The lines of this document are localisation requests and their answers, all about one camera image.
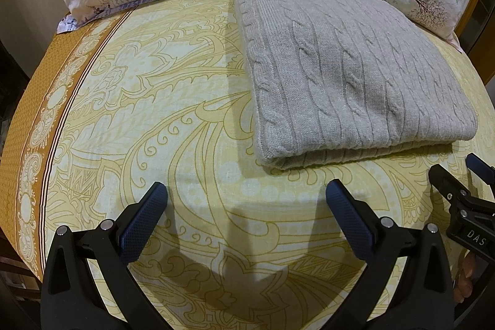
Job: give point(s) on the yellow patterned bedsheet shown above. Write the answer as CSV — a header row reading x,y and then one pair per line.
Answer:
x,y
154,121

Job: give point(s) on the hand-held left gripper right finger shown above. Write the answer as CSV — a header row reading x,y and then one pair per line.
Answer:
x,y
350,223

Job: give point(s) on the person's right hand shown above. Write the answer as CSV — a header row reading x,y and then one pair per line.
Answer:
x,y
465,272

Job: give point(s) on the wooden bed frame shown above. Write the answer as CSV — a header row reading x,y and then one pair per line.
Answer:
x,y
473,5

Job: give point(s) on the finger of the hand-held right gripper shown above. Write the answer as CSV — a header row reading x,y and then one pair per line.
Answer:
x,y
448,183
480,164

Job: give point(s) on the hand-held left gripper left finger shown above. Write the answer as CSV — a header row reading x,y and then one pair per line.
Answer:
x,y
142,223

